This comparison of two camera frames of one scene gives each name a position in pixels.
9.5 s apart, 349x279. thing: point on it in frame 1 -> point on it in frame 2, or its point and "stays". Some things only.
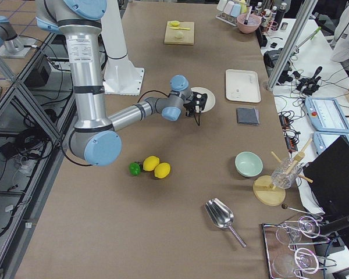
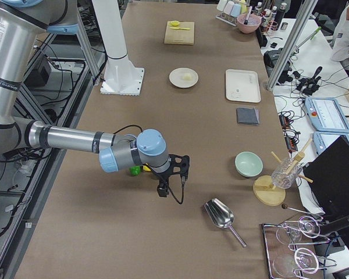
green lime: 134,169 stays
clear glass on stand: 285,181 stays
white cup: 221,4 stays
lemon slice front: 174,23 stays
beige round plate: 210,99 -> 175,77
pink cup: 228,7 stays
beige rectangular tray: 242,85 stays
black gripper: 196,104 -> 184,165
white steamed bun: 178,35 -> 187,77
